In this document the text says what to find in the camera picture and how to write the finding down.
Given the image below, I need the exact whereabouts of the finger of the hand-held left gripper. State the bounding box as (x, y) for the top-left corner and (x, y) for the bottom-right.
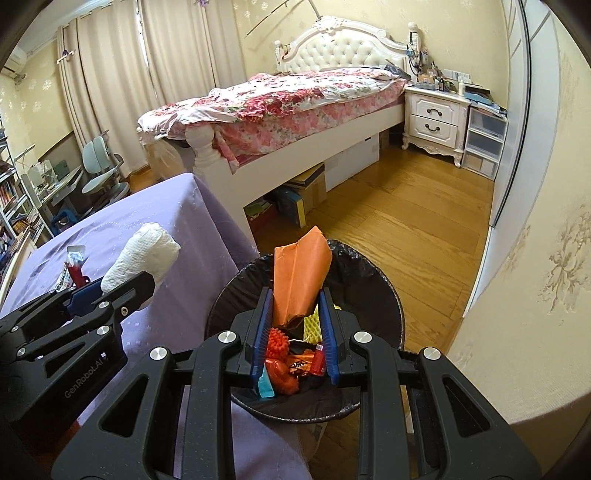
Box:
(14, 271), (157, 365)
(0, 281), (105, 344)

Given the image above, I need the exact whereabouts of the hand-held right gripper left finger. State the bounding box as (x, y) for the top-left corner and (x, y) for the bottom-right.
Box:
(51, 286), (274, 480)

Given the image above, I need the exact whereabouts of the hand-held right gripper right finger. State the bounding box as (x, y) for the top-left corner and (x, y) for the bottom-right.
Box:
(318, 286), (543, 480)

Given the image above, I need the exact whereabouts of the red metal bottle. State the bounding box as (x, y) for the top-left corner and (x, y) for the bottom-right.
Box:
(309, 344), (328, 377)

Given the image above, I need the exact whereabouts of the white paper towel wad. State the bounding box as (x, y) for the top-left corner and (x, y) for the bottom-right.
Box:
(100, 222), (182, 296)

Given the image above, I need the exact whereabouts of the red plastic bag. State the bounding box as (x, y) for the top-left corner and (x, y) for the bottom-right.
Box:
(264, 357), (301, 397)

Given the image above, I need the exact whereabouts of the black bin liner bag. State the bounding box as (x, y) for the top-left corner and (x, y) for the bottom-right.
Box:
(207, 240), (406, 418)

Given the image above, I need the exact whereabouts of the orange plastic bag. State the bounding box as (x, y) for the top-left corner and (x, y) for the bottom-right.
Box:
(272, 225), (333, 328)

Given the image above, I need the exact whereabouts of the round dark trash bin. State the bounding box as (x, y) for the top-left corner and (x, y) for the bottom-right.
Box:
(205, 240), (407, 425)

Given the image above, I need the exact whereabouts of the yellow foam fruit net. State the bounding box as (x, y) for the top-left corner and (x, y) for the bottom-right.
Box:
(302, 311), (324, 342)

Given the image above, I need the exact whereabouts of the red foam fruit net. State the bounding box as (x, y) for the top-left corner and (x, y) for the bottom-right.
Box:
(265, 327), (291, 361)

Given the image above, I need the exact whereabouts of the dark red wrapper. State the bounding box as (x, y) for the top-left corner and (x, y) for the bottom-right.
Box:
(65, 261), (90, 289)

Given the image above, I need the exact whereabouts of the grey snack wrapper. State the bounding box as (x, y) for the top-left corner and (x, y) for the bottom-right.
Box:
(55, 244), (88, 291)

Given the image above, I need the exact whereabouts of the white bookshelf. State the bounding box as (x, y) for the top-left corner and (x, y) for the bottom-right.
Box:
(0, 120), (42, 278)

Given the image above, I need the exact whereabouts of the white study desk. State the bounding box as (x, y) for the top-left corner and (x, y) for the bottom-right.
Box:
(21, 159), (84, 232)

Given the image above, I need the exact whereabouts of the colourful flat box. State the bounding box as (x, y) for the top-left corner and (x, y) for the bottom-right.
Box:
(245, 196), (280, 232)

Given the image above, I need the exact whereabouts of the clear plastic bag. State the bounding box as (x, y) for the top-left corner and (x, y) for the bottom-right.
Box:
(145, 138), (195, 182)

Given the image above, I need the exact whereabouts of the light blue desk chair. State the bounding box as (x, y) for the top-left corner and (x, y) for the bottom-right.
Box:
(81, 136), (131, 204)

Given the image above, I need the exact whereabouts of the cardboard box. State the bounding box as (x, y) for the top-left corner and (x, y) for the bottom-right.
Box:
(268, 164), (328, 227)

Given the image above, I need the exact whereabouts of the bed with floral bedding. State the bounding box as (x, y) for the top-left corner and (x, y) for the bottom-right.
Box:
(139, 16), (419, 232)

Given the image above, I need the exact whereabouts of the white storage box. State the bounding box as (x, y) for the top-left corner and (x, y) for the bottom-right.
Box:
(323, 131), (382, 192)

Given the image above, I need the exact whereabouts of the red floral bed sheet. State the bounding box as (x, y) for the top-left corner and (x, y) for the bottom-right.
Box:
(222, 88), (407, 163)

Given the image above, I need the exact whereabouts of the beige curtain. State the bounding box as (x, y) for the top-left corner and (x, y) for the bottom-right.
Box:
(60, 4), (158, 176)
(139, 0), (247, 107)

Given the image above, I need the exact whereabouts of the floral pink duvet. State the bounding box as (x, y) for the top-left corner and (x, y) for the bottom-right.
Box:
(137, 69), (409, 139)

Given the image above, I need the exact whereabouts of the white air conditioner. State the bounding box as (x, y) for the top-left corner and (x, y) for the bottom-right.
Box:
(0, 48), (28, 77)

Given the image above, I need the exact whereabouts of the white nightstand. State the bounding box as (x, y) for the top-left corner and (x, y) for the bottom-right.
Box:
(402, 85), (472, 168)

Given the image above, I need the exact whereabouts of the clear plastic drawer unit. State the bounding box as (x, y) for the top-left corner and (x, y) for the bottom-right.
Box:
(462, 108), (509, 181)

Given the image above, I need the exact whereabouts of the white sliding wardrobe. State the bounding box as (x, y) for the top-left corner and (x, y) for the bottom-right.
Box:
(462, 0), (583, 319)

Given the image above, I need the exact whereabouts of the cluster of small toiletries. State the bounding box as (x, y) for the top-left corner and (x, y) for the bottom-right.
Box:
(406, 23), (467, 93)

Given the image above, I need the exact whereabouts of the stack of books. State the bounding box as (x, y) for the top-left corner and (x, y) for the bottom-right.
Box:
(464, 83), (509, 116)

